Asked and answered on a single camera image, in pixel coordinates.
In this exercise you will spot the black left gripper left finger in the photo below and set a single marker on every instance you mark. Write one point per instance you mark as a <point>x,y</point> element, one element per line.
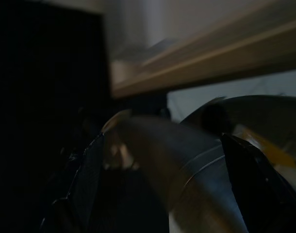
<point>85,182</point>

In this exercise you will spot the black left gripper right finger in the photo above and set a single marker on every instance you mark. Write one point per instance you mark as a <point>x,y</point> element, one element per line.
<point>259,189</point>

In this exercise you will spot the robot silver leg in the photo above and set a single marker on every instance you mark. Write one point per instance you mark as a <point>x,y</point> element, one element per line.
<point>177,155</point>

